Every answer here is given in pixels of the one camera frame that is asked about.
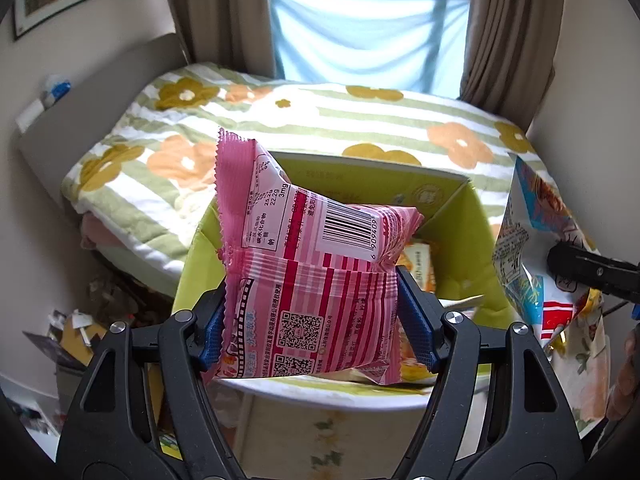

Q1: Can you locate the white tissue box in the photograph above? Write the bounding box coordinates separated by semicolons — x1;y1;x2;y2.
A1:
15;100;48;133

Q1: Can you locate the magazine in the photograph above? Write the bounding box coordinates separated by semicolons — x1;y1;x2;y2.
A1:
22;331;86;366

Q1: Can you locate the pale green bed sheet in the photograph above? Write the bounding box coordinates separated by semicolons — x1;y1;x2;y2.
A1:
100;245;188;301

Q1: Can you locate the pink bedding layer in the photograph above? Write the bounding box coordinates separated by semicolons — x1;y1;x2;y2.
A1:
80;215;126;251

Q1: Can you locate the green and white cardboard box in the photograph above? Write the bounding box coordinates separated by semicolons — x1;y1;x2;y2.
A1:
172;150;526;411

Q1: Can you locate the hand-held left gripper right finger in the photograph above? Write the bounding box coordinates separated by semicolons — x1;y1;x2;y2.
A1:
397;266;583;466

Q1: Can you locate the yellow paper bag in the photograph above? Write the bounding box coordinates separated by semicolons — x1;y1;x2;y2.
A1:
157;430;183;461

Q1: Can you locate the white and blue bottle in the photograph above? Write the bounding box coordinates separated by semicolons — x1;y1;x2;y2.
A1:
42;74;71;106

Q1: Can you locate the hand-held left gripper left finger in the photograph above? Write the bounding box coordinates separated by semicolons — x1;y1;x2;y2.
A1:
57;290;236;466

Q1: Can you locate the pink striped snack packet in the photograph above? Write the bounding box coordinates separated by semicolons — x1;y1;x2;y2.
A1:
214;127;426;386

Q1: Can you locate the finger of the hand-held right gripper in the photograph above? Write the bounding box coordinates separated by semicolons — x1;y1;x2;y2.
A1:
546;244;640;303

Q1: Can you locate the floral striped blanket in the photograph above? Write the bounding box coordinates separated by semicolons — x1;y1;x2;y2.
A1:
61;62;556;281

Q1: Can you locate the person's right hand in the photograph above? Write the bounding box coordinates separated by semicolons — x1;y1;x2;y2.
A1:
605;322;640;423

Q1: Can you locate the blue white red snack bag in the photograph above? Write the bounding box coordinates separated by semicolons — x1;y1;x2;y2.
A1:
492;155;601;356

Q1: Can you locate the brown curtain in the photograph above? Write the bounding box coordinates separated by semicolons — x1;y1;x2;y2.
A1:
457;0;571;131
160;0;281;81

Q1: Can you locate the grey bed headboard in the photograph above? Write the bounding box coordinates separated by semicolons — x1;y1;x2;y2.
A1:
17;34;191;221

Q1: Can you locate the light blue cloth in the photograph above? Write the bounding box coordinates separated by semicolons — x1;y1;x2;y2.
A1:
270;0;471;98

